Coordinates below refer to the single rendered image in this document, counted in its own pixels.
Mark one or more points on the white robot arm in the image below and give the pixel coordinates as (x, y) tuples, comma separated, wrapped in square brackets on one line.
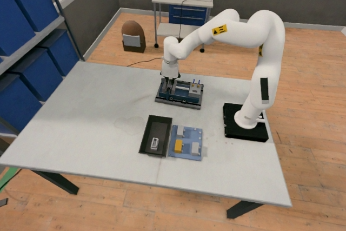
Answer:
[(226, 28)]

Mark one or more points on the yellow block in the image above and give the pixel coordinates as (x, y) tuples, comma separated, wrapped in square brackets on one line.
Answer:
[(178, 146)]

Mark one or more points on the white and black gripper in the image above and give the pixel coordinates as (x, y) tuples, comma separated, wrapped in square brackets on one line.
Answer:
[(170, 71)]

